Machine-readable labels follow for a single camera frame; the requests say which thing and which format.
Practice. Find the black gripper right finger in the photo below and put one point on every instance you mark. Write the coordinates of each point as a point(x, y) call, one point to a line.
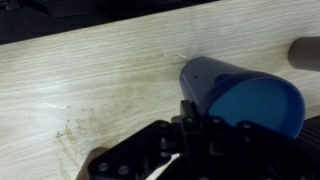
point(253, 156)

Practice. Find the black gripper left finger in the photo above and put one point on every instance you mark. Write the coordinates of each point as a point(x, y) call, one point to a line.
point(150, 146)

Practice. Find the blue plastic cup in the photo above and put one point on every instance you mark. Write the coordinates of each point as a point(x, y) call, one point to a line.
point(233, 90)

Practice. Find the white round lid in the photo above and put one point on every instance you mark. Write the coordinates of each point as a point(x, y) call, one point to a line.
point(306, 53)

